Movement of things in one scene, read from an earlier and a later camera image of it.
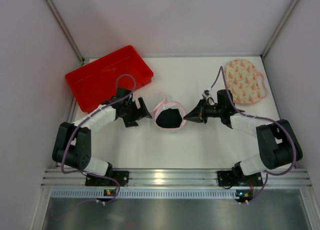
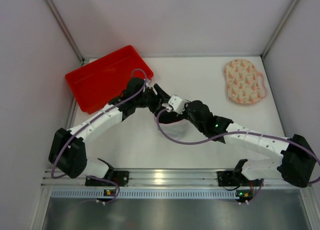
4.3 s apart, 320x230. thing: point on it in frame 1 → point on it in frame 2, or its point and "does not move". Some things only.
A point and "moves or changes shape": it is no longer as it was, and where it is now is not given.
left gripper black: x=133 y=111 → x=155 y=100
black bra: x=169 y=118 does not move
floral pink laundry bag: x=242 y=81 does not move
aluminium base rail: x=184 y=177 does not move
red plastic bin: x=98 y=82 does not move
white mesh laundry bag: x=165 y=105 moves or changes shape
